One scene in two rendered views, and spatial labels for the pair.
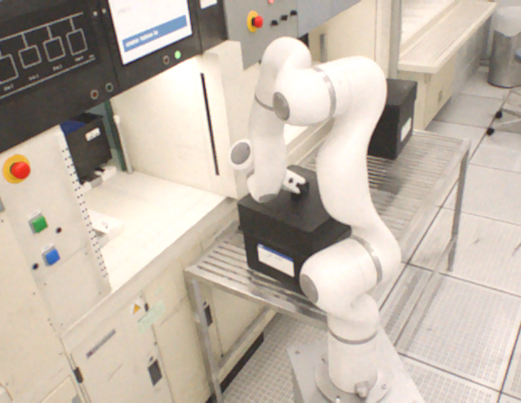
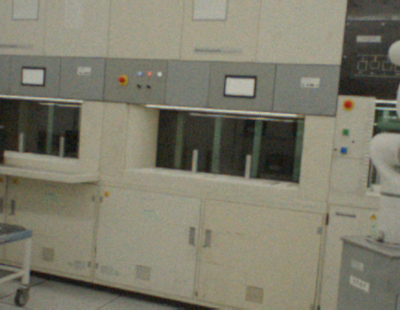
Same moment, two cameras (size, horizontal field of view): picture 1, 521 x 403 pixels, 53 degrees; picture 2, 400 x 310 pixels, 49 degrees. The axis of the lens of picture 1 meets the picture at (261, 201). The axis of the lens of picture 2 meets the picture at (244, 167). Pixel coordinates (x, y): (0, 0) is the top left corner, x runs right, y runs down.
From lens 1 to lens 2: 178 cm
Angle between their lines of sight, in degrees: 72
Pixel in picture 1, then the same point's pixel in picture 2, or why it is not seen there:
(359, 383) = (380, 231)
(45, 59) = (381, 68)
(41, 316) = (326, 172)
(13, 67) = (365, 65)
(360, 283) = (387, 146)
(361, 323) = (384, 177)
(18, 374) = (305, 188)
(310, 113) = (393, 53)
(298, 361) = not seen: hidden behind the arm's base
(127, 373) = not seen: hidden behind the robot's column
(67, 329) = (334, 191)
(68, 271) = (347, 164)
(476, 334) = not seen: outside the picture
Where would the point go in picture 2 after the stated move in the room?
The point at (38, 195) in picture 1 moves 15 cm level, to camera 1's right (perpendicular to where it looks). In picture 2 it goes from (351, 120) to (367, 120)
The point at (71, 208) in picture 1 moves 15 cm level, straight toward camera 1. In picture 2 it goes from (363, 136) to (347, 134)
